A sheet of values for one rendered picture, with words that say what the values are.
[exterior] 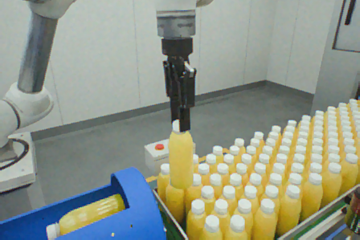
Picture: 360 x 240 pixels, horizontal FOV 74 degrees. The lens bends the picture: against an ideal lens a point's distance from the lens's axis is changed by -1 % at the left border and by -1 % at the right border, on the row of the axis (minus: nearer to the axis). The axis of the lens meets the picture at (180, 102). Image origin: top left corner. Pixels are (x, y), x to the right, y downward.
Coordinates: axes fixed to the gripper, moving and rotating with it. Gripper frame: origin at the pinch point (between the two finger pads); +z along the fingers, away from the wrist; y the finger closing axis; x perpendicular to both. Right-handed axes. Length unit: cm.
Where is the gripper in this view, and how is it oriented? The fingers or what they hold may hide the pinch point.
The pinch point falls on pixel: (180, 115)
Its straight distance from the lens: 63.7
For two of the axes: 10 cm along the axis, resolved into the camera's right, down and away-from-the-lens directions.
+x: 8.8, -2.1, 4.3
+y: 4.8, 3.1, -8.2
